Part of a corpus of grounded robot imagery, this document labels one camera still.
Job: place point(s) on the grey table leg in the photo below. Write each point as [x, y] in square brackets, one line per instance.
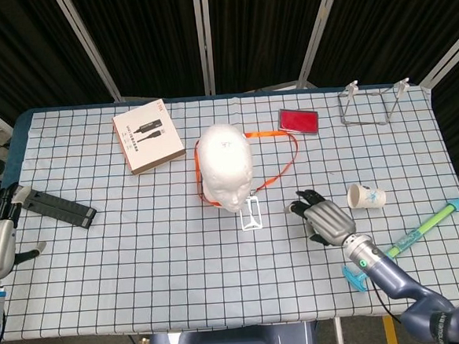
[340, 335]

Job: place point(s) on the black folding stand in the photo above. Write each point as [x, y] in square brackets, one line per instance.
[59, 209]

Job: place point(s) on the red ink pad tin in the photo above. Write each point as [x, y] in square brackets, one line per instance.
[298, 121]

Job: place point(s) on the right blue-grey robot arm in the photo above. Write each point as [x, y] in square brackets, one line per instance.
[386, 279]

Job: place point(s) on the white paper cup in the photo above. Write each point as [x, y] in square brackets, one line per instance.
[369, 198]

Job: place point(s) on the green blue toy syringe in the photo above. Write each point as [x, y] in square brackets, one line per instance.
[426, 225]

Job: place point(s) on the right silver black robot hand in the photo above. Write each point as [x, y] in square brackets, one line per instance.
[329, 222]

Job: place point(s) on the white foam mannequin head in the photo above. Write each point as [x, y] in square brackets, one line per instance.
[225, 160]

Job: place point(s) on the blue checked tablecloth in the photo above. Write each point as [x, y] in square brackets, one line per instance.
[102, 267]

